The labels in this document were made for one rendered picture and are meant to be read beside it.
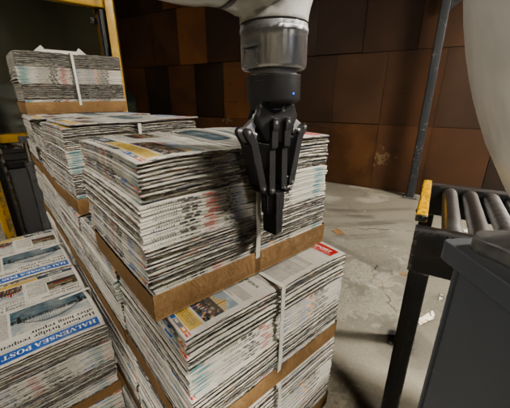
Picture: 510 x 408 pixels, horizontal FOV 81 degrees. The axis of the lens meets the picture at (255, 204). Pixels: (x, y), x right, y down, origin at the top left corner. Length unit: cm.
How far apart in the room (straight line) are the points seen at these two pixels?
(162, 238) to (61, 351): 54
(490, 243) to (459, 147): 371
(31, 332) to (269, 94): 78
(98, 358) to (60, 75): 105
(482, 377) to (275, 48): 40
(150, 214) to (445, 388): 38
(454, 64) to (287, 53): 363
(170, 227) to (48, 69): 114
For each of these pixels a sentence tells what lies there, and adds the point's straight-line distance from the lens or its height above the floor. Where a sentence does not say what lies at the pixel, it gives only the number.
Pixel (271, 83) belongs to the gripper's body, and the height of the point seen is 115.
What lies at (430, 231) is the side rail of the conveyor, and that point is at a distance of 91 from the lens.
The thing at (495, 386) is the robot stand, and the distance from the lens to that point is 35.
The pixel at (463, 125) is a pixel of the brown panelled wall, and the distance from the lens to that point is 400.
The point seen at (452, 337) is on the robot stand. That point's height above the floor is 90.
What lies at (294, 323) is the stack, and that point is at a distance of 62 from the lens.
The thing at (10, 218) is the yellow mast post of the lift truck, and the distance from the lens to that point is 208.
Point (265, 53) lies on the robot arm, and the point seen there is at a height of 118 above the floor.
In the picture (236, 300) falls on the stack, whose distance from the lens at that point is 49.
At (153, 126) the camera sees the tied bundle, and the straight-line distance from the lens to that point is 93.
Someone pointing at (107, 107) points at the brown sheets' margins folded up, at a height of 109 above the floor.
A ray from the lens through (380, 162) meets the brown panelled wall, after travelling 409.
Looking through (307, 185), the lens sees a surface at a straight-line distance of 57.
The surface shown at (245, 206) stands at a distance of 47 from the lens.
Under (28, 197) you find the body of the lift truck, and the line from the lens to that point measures 221.
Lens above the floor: 113
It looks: 20 degrees down
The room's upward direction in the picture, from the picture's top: straight up
